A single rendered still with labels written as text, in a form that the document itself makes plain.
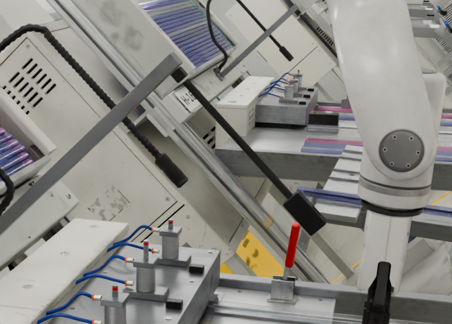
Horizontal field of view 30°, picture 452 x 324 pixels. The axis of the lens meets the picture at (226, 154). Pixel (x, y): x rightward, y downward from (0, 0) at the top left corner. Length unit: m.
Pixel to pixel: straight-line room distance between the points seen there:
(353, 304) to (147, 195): 0.93
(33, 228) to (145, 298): 0.21
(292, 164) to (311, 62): 3.57
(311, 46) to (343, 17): 4.50
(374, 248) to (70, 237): 0.40
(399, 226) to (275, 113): 1.26
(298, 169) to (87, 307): 1.02
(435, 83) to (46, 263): 0.50
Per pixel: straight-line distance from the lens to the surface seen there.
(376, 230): 0.99
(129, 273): 1.06
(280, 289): 1.13
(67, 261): 1.05
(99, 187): 2.03
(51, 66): 2.01
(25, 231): 1.10
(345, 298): 1.16
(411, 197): 0.99
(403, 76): 0.89
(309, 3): 5.39
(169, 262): 1.08
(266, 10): 5.46
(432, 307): 1.16
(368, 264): 1.00
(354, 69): 0.90
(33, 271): 1.02
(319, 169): 1.90
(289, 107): 2.21
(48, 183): 0.94
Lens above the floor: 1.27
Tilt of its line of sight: 2 degrees down
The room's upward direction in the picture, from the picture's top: 42 degrees counter-clockwise
